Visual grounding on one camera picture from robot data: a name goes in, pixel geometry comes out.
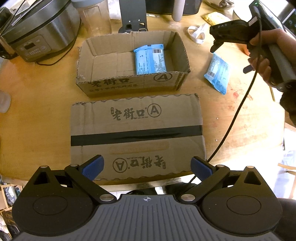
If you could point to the translucent plastic cup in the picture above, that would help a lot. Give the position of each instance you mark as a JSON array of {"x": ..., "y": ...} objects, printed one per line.
[{"x": 4, "y": 102}]

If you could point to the round wooden desktop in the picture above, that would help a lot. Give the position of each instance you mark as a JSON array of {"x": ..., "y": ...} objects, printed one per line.
[{"x": 46, "y": 115}]

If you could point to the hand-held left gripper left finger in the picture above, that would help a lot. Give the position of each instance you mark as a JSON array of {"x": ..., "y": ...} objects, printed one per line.
[{"x": 94, "y": 165}]

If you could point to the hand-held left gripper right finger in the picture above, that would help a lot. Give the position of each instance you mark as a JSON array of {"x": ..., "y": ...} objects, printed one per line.
[{"x": 201, "y": 168}]

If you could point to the silver rice cooker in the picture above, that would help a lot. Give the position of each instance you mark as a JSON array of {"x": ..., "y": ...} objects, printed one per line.
[{"x": 46, "y": 27}]

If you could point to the white printed bag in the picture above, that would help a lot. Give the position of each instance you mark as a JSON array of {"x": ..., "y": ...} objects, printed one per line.
[{"x": 114, "y": 9}]

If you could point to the taped cardboard box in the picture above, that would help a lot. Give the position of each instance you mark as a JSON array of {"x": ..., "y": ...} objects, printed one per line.
[{"x": 138, "y": 125}]

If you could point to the blue packet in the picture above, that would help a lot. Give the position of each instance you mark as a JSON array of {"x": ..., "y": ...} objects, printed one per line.
[
  {"x": 218, "y": 74},
  {"x": 150, "y": 60}
]

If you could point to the yellow wet wipes pack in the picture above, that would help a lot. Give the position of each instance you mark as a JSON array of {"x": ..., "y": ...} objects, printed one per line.
[{"x": 212, "y": 17}]

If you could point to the person's right forearm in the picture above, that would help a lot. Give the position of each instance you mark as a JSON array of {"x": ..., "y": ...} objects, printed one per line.
[{"x": 290, "y": 104}]

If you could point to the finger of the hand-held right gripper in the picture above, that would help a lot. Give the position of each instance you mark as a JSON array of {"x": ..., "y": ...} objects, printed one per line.
[
  {"x": 248, "y": 69},
  {"x": 214, "y": 46}
]

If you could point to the wooden shelf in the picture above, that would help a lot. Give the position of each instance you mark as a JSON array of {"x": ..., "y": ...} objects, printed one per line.
[{"x": 9, "y": 192}]

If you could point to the clear jar with grey lid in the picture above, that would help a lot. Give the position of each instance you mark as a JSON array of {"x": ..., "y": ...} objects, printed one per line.
[{"x": 97, "y": 18}]

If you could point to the person's right hand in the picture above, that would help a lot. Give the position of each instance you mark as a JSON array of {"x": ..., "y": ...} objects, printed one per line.
[{"x": 272, "y": 37}]

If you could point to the black metal stand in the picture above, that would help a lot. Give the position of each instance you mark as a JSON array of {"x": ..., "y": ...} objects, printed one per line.
[{"x": 131, "y": 11}]

